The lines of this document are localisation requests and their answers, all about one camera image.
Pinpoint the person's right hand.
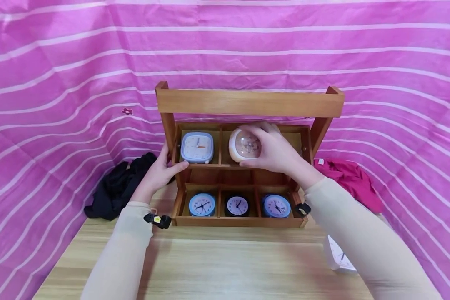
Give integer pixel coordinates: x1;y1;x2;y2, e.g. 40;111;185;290
239;121;325;192

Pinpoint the person's left hand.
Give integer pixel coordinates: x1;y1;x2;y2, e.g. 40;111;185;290
130;142;190;205

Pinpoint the cream round alarm clock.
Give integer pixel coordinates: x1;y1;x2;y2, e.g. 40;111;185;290
228;125;271;163

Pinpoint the wooden two-tier shelf rack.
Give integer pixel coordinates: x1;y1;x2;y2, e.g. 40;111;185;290
155;81;345;228

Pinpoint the blue square alarm clock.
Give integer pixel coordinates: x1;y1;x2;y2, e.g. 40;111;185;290
179;131;215;164

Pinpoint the blue round alarm clock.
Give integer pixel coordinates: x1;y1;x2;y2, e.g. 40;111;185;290
188;192;217;218
261;194;292;218

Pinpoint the black round alarm clock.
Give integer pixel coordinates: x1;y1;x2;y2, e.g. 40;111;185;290
224;195;251;218

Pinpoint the black wrist band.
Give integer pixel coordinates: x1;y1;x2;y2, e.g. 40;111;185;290
143;213;173;230
294;202;312;217

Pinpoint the black cloth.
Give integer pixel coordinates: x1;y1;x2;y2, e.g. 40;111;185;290
83;152;175;221

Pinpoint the magenta cloth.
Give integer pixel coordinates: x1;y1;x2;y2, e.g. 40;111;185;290
314;158;384;214

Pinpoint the white alarm clock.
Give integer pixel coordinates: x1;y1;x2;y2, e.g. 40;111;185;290
323;235;358;275

